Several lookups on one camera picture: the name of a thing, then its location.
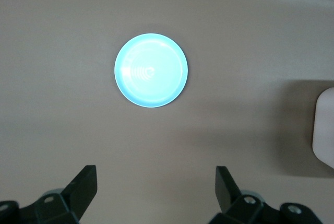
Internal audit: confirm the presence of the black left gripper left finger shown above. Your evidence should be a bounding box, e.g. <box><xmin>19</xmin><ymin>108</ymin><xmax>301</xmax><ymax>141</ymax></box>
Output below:
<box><xmin>0</xmin><ymin>165</ymin><xmax>98</xmax><ymax>224</ymax></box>

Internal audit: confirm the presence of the light blue round plate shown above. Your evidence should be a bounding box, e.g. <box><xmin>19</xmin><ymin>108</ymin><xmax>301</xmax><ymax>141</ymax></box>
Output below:
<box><xmin>114</xmin><ymin>33</ymin><xmax>189</xmax><ymax>109</ymax></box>

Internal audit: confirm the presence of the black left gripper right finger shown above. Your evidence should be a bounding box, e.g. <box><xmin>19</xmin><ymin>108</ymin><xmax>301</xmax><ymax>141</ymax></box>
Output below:
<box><xmin>211</xmin><ymin>166</ymin><xmax>323</xmax><ymax>224</ymax></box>

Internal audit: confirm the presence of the white lidded storage box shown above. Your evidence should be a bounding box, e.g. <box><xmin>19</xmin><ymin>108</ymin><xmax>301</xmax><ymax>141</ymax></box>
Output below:
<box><xmin>312</xmin><ymin>87</ymin><xmax>334</xmax><ymax>169</ymax></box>

